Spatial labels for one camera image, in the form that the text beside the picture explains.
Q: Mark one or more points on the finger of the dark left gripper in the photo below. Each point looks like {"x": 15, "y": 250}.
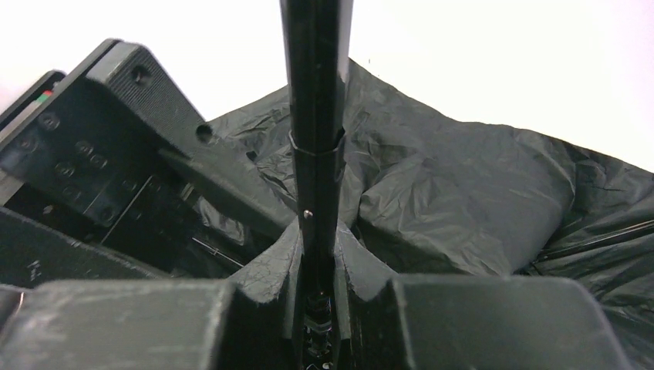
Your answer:
{"x": 227, "y": 179}

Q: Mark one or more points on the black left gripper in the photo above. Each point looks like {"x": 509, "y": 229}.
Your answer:
{"x": 86, "y": 190}

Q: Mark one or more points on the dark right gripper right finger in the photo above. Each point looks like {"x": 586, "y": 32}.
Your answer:
{"x": 443, "y": 321}

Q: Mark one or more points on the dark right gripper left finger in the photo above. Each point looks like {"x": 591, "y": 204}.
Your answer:
{"x": 242, "y": 322}

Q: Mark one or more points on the beige folding umbrella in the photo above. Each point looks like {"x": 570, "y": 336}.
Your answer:
{"x": 427, "y": 194}

